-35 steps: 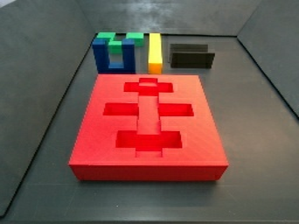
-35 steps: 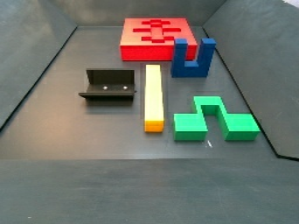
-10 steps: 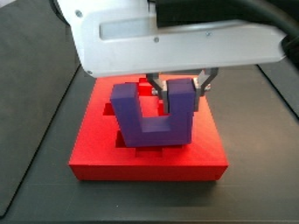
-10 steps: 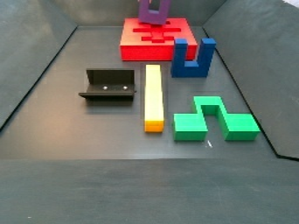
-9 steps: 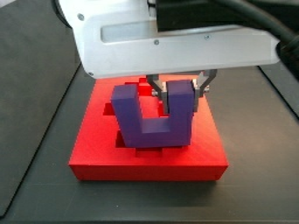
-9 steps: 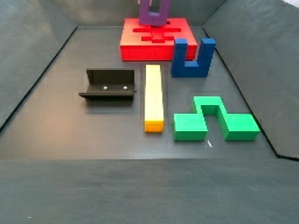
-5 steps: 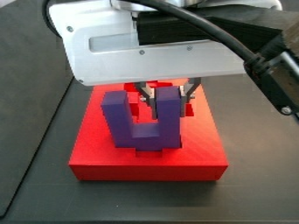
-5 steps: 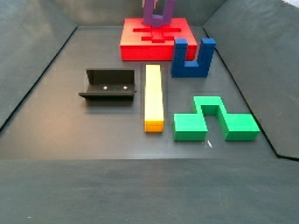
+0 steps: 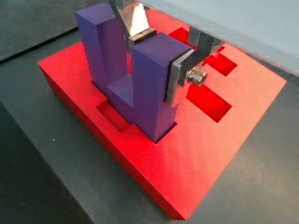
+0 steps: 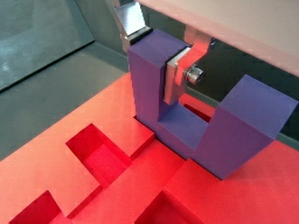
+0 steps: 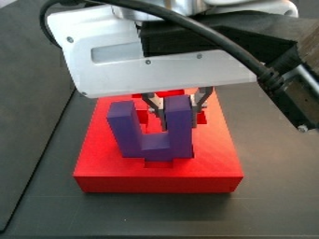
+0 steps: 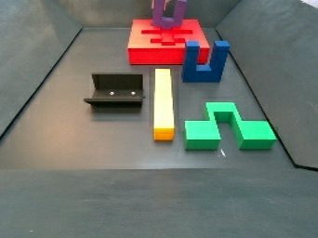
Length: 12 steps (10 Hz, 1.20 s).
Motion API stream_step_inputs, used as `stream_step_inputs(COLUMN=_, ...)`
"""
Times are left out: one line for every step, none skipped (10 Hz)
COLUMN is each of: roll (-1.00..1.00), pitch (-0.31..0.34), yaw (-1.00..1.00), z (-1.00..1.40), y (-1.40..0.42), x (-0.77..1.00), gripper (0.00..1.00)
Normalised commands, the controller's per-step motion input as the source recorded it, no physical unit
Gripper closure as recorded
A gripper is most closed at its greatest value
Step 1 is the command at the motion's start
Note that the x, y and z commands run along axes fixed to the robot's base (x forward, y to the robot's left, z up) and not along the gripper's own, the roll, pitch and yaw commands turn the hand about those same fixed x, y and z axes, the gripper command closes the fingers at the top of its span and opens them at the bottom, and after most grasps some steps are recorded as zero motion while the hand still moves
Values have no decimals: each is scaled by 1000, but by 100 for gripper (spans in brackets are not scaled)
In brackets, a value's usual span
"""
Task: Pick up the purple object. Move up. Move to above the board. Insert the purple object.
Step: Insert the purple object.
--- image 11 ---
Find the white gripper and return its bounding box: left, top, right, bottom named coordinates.
left=46, top=6, right=253, bottom=131

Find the purple U-shaped block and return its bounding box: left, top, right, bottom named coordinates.
left=107, top=95, right=193, bottom=162

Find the red slotted board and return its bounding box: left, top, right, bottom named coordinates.
left=73, top=95, right=243, bottom=193

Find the black cable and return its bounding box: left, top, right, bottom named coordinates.
left=38, top=0, right=288, bottom=91

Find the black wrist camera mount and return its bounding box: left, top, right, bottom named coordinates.
left=140, top=10, right=319, bottom=130

